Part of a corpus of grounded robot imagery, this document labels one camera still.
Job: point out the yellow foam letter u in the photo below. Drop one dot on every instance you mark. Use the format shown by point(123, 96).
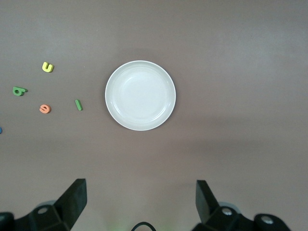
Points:
point(47, 67)

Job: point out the green foam letter l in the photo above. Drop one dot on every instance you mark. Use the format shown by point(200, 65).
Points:
point(78, 105)

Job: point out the orange foam letter e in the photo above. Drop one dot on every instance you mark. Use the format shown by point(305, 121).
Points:
point(44, 108)

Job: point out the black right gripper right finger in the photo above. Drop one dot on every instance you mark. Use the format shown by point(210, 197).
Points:
point(207, 204)

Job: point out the beige round plate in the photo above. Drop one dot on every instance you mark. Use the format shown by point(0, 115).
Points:
point(140, 95)

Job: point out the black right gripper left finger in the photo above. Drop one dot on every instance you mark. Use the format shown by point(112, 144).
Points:
point(69, 204)

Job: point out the green foam letter b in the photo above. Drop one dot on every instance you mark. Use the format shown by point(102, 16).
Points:
point(18, 91)

